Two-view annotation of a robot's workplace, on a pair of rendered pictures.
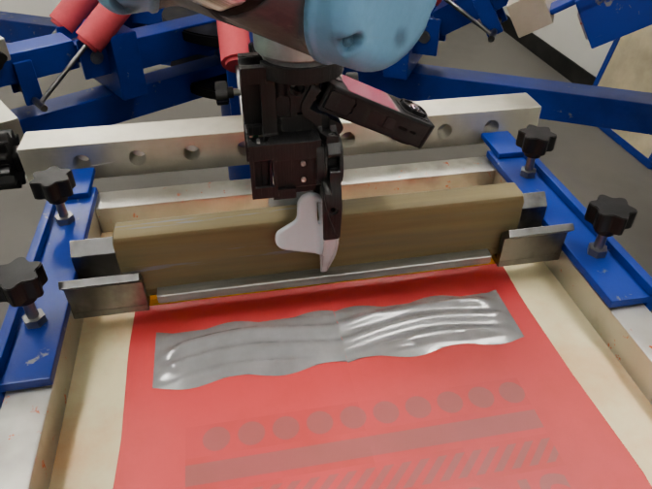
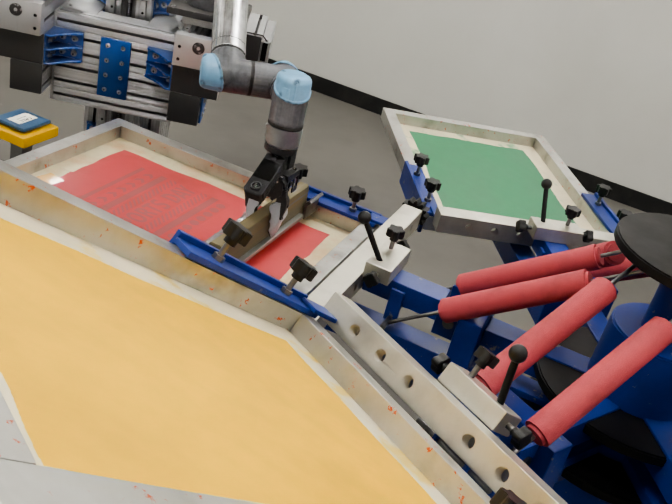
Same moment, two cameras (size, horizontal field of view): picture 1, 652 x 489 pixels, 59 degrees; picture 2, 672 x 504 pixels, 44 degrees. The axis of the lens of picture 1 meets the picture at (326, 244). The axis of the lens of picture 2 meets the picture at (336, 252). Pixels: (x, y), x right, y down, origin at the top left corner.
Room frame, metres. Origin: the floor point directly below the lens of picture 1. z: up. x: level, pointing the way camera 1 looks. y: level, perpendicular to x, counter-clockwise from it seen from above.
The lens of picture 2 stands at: (1.38, -1.35, 1.89)
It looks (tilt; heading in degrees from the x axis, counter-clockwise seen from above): 29 degrees down; 118
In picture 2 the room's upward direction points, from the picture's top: 14 degrees clockwise
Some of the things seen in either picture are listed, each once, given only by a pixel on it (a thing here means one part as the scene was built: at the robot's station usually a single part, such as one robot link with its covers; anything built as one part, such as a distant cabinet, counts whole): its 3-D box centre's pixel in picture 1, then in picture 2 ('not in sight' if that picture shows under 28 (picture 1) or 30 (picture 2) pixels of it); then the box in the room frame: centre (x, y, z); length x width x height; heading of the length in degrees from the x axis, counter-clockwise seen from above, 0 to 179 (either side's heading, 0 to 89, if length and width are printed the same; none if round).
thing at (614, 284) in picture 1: (553, 228); not in sight; (0.55, -0.27, 0.97); 0.30 x 0.05 x 0.07; 10
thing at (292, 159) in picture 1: (294, 121); (277, 168); (0.46, 0.03, 1.15); 0.09 x 0.08 x 0.12; 100
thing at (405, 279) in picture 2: not in sight; (406, 289); (0.82, 0.06, 1.02); 0.17 x 0.06 x 0.05; 10
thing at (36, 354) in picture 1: (59, 285); (321, 208); (0.45, 0.28, 0.97); 0.30 x 0.05 x 0.07; 10
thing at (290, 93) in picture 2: not in sight; (290, 99); (0.46, 0.02, 1.31); 0.09 x 0.08 x 0.11; 134
